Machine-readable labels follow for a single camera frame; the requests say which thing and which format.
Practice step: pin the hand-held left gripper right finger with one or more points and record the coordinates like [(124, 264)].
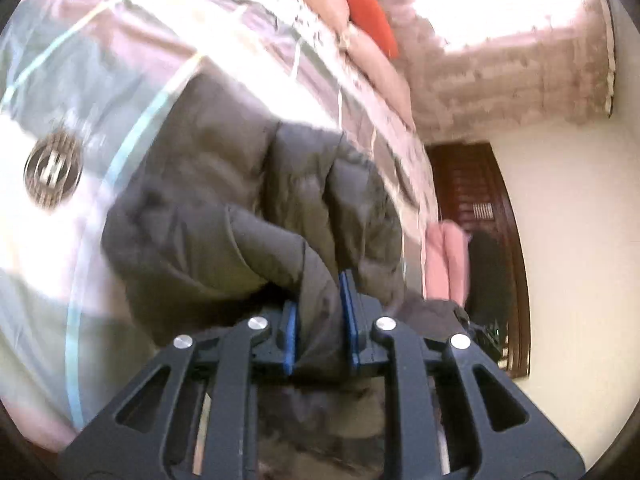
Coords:
[(350, 320)]

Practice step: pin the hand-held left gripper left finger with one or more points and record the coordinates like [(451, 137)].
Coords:
[(289, 335)]

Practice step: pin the dark olive puffer jacket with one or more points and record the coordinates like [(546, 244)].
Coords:
[(240, 210)]

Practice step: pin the pink folded quilt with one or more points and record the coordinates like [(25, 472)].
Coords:
[(447, 260)]

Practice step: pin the dark wooden headboard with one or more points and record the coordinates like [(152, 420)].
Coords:
[(480, 185)]

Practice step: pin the pink floral lace curtain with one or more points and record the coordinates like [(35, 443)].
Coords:
[(500, 90)]

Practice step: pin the pink pillow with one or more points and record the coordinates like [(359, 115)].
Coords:
[(360, 45)]

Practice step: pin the orange carrot plush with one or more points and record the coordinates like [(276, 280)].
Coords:
[(372, 15)]

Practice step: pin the printed patchwork bed sheet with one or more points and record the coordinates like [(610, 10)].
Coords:
[(75, 85)]

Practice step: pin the window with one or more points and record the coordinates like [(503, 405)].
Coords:
[(480, 0)]

